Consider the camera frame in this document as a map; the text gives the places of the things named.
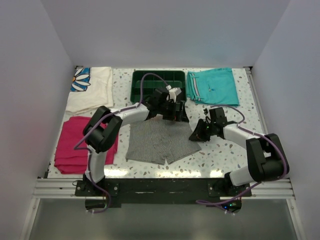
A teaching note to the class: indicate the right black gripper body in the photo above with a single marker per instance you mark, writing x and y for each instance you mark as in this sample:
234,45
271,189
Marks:
211,129

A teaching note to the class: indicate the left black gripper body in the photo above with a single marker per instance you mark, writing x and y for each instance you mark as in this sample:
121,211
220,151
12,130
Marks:
160,107

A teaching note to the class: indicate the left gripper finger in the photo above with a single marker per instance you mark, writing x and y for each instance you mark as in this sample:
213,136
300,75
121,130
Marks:
181,114
173,111

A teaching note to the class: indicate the grey striped underwear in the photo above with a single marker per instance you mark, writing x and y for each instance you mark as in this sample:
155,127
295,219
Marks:
160,141

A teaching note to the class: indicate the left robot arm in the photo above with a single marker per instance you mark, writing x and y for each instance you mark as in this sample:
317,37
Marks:
101,131

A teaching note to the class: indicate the green divided plastic tray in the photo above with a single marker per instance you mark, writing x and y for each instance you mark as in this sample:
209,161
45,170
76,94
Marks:
175,78

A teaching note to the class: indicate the teal folded shorts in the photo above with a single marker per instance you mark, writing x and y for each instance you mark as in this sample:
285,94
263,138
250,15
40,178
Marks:
212,87

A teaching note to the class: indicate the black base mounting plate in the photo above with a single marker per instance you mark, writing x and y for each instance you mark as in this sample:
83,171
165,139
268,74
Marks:
184,191

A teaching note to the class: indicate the cream daisy print shirt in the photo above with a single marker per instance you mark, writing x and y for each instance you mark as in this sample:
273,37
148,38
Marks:
91,88

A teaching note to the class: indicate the pink folded cloth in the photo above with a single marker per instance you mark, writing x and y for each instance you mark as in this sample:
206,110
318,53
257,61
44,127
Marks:
68,160

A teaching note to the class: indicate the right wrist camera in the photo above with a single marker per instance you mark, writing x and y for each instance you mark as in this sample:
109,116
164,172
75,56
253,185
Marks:
207,111

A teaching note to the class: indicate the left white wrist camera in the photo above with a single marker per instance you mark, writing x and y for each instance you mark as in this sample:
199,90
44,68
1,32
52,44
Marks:
173,93

